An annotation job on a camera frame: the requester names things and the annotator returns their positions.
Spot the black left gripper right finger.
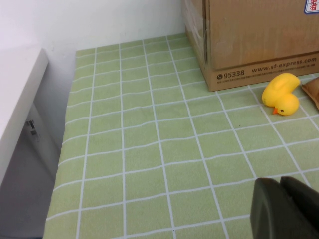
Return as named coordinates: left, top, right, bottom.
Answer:
left=280, top=176, right=319, bottom=230

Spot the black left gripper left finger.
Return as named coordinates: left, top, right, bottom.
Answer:
left=250, top=177, right=319, bottom=239

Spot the yellow rubber duck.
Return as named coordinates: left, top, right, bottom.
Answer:
left=261, top=73, right=302, bottom=117

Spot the brown snack packet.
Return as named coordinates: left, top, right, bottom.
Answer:
left=301, top=76, right=319, bottom=110

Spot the green checked tablecloth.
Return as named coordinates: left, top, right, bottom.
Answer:
left=44, top=33, right=319, bottom=239

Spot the cardboard box with sf-express print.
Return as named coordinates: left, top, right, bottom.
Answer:
left=181, top=0, right=319, bottom=92

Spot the red and blue box label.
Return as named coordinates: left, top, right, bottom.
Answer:
left=303, top=0, right=319, bottom=15

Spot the white desk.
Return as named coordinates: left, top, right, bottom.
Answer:
left=0, top=48, right=49, bottom=190

